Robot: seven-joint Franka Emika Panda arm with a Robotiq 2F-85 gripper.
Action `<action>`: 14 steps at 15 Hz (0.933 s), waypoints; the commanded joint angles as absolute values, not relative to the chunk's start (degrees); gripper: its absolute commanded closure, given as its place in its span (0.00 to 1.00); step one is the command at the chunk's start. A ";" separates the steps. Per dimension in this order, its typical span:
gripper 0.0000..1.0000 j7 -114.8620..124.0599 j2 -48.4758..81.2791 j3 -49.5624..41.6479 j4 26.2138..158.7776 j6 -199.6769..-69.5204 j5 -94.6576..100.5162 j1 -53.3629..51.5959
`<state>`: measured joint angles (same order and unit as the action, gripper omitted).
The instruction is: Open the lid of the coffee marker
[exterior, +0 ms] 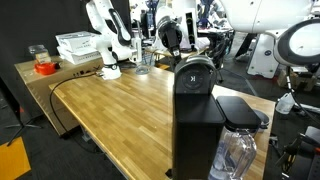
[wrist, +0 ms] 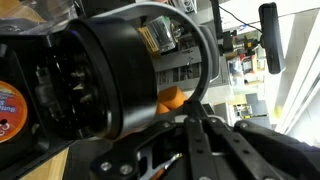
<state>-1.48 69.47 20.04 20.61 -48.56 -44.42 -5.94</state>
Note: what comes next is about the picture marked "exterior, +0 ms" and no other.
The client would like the black tripod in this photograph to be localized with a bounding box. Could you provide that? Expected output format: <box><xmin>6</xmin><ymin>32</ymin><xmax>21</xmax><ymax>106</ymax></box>
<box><xmin>4</xmin><ymin>103</ymin><xmax>43</xmax><ymax>148</ymax></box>

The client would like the black curtain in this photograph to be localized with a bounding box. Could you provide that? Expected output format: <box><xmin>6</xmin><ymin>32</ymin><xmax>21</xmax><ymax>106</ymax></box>
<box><xmin>0</xmin><ymin>0</ymin><xmax>131</xmax><ymax>111</ymax></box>

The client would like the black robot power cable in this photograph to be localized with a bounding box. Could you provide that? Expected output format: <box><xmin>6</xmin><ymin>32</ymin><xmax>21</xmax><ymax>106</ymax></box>
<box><xmin>48</xmin><ymin>71</ymin><xmax>103</xmax><ymax>148</ymax></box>

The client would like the white upright device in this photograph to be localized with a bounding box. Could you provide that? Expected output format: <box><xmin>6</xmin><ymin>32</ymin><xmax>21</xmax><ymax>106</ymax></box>
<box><xmin>130</xmin><ymin>19</ymin><xmax>143</xmax><ymax>64</ymax></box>

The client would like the grey coffee maker lid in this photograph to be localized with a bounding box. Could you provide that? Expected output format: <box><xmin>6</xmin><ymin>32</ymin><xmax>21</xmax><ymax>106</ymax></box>
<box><xmin>173</xmin><ymin>54</ymin><xmax>218</xmax><ymax>96</ymax></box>

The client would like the large brown cardboard box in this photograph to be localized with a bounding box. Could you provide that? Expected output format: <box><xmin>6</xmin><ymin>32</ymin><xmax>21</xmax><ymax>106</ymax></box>
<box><xmin>13</xmin><ymin>55</ymin><xmax>105</xmax><ymax>137</ymax></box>

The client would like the black floor stand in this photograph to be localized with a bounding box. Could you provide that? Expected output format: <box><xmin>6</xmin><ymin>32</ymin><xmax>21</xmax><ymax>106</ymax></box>
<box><xmin>274</xmin><ymin>126</ymin><xmax>320</xmax><ymax>180</ymax></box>

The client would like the clear water tank black lid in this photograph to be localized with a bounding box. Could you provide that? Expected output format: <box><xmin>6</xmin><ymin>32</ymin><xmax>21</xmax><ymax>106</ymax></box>
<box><xmin>208</xmin><ymin>95</ymin><xmax>263</xmax><ymax>180</ymax></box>

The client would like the orange floor mat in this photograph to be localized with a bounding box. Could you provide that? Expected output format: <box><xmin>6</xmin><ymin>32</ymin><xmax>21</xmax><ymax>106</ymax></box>
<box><xmin>0</xmin><ymin>136</ymin><xmax>32</xmax><ymax>180</ymax></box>

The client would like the white flat cardboard box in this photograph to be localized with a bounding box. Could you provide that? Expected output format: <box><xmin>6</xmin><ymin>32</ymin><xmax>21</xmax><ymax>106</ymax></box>
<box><xmin>56</xmin><ymin>45</ymin><xmax>103</xmax><ymax>65</ymax></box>
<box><xmin>54</xmin><ymin>30</ymin><xmax>98</xmax><ymax>52</ymax></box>

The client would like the clear plastic container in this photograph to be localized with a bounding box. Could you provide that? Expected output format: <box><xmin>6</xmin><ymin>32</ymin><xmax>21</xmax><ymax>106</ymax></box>
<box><xmin>28</xmin><ymin>44</ymin><xmax>52</xmax><ymax>65</ymax></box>

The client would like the small brown cardboard box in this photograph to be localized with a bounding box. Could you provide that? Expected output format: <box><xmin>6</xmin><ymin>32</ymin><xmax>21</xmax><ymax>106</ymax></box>
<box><xmin>278</xmin><ymin>69</ymin><xmax>318</xmax><ymax>93</ymax></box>

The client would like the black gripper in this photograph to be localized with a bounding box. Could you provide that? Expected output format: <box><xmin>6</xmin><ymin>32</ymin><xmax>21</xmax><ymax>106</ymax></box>
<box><xmin>157</xmin><ymin>15</ymin><xmax>184</xmax><ymax>66</ymax></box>

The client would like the dark computer monitor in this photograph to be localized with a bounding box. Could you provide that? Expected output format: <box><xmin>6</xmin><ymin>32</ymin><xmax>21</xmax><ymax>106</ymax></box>
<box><xmin>139</xmin><ymin>9</ymin><xmax>154</xmax><ymax>38</ymax></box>

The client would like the black Keurig coffee maker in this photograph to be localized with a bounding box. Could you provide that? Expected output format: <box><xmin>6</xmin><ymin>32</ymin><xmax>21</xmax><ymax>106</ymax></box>
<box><xmin>172</xmin><ymin>54</ymin><xmax>227</xmax><ymax>180</ymax></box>

